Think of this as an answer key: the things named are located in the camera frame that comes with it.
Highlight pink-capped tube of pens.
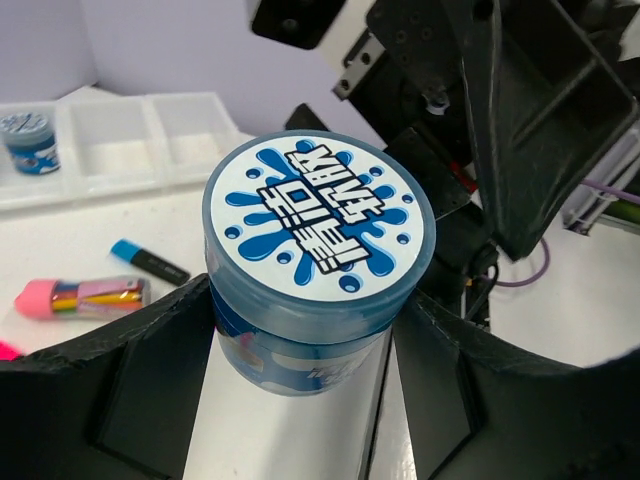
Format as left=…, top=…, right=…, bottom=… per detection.
left=14, top=276, right=151, bottom=320

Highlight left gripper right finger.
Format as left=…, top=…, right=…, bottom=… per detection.
left=393, top=292, right=639, bottom=479

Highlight white three-compartment tray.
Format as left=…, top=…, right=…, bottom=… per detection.
left=1, top=88, right=251, bottom=214

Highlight blue highlighter marker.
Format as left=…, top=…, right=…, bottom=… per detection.
left=110, top=239, right=191, bottom=287

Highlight pink highlighter marker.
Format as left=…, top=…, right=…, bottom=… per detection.
left=0, top=341, right=23, bottom=361

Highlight blue slime jar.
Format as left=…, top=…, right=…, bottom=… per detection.
left=202, top=130, right=436, bottom=396
left=1, top=112, right=60, bottom=176

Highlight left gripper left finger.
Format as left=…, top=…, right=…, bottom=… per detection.
left=1, top=275, right=215, bottom=479

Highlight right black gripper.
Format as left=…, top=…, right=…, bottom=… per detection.
left=284, top=0, right=640, bottom=321

